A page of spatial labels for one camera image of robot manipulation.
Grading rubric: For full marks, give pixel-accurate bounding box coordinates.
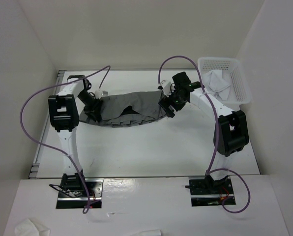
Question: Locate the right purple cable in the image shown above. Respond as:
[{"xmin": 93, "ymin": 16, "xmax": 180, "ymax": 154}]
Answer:
[{"xmin": 158, "ymin": 56, "xmax": 251, "ymax": 214}]

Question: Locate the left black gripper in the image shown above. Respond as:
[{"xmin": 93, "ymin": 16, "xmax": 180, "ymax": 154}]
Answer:
[{"xmin": 77, "ymin": 89, "xmax": 104, "ymax": 122}]

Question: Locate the grey pleated skirt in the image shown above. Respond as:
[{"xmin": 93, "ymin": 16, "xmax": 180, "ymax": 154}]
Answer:
[{"xmin": 80, "ymin": 90, "xmax": 166, "ymax": 128}]

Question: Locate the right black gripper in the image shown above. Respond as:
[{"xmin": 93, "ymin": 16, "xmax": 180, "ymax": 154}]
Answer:
[{"xmin": 159, "ymin": 86, "xmax": 187, "ymax": 118}]

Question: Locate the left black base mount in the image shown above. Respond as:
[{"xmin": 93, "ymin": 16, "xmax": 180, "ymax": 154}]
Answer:
[{"xmin": 49, "ymin": 179, "xmax": 103, "ymax": 209}]

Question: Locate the purple cable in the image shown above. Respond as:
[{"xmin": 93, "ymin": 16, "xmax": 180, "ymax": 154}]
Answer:
[
  {"xmin": 158, "ymin": 56, "xmax": 251, "ymax": 214},
  {"xmin": 20, "ymin": 65, "xmax": 112, "ymax": 214}
]

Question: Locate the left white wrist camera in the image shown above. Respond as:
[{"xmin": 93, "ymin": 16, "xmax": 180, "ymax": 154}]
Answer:
[{"xmin": 94, "ymin": 89, "xmax": 108, "ymax": 99}]

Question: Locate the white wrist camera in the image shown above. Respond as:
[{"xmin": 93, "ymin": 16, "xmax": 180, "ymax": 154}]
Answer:
[
  {"xmin": 94, "ymin": 89, "xmax": 108, "ymax": 99},
  {"xmin": 158, "ymin": 80, "xmax": 175, "ymax": 97}
]

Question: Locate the white plastic basket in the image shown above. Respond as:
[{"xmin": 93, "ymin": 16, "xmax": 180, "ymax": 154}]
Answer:
[{"xmin": 198, "ymin": 57, "xmax": 251, "ymax": 106}]

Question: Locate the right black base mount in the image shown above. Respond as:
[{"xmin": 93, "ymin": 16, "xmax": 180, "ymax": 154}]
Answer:
[{"xmin": 185, "ymin": 176, "xmax": 236, "ymax": 207}]

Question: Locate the crumpled white tissue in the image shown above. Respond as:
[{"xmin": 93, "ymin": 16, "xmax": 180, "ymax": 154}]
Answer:
[{"xmin": 14, "ymin": 218, "xmax": 51, "ymax": 236}]

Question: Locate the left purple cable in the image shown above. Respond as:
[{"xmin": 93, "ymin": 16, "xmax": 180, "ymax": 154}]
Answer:
[{"xmin": 20, "ymin": 65, "xmax": 112, "ymax": 214}]

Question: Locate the white cloth in basket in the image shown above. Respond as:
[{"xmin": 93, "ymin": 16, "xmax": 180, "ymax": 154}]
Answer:
[{"xmin": 202, "ymin": 69, "xmax": 236, "ymax": 104}]

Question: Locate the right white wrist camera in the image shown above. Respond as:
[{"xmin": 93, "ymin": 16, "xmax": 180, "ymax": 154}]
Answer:
[{"xmin": 158, "ymin": 80, "xmax": 175, "ymax": 97}]

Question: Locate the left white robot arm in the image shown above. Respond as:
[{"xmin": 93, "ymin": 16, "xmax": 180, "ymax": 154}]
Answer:
[{"xmin": 48, "ymin": 75, "xmax": 103, "ymax": 197}]

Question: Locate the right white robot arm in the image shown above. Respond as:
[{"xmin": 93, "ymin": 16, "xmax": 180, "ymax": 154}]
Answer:
[{"xmin": 158, "ymin": 72, "xmax": 249, "ymax": 193}]

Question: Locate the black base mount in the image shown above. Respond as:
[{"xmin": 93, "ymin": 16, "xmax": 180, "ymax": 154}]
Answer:
[
  {"xmin": 49, "ymin": 179, "xmax": 103, "ymax": 209},
  {"xmin": 185, "ymin": 176, "xmax": 236, "ymax": 207}
]

